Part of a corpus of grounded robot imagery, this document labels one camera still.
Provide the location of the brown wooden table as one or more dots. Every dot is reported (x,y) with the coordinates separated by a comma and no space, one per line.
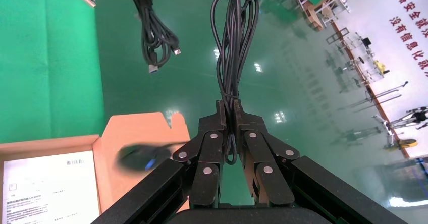
(316,17)

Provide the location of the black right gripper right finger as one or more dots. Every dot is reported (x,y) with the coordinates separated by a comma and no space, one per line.
(264,155)

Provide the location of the yellow floor machine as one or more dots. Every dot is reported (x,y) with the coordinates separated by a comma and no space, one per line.
(381,67)

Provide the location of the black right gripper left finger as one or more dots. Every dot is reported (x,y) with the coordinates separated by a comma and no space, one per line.
(209,155)

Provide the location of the yellow round stand base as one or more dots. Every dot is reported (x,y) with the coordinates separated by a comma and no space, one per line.
(404,144)

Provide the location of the white printed paper sheet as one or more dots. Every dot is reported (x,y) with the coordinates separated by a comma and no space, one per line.
(50,189)

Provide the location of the black white humanoid robot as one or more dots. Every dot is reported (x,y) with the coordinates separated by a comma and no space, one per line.
(418,116)

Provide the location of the open flat cardboard box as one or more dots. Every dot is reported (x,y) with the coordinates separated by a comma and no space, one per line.
(140,129)

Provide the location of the green table cloth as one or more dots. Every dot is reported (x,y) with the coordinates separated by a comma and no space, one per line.
(46,65)

